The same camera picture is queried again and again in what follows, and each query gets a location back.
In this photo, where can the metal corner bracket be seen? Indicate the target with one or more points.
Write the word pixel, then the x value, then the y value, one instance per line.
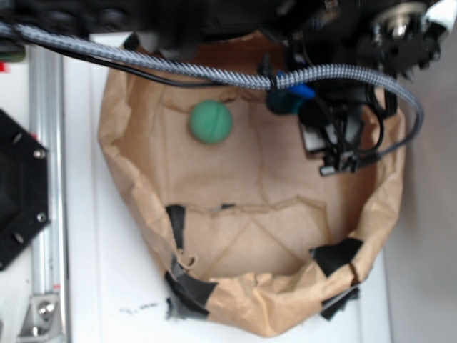
pixel 42 322

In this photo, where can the black hexagonal mount plate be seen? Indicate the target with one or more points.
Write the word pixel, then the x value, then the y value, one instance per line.
pixel 24 189

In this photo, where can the aluminium extrusion rail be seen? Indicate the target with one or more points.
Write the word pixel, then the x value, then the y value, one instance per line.
pixel 49 248

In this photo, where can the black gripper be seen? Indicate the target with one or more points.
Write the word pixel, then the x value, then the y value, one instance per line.
pixel 333 127

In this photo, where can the dark green plastic pickle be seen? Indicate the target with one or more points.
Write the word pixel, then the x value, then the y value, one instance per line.
pixel 283 103

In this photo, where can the crumpled brown paper bag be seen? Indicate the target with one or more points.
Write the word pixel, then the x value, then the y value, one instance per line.
pixel 247 231

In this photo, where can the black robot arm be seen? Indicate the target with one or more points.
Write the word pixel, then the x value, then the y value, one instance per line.
pixel 343 58

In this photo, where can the green foam golf ball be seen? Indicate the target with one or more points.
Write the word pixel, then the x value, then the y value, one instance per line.
pixel 210 122

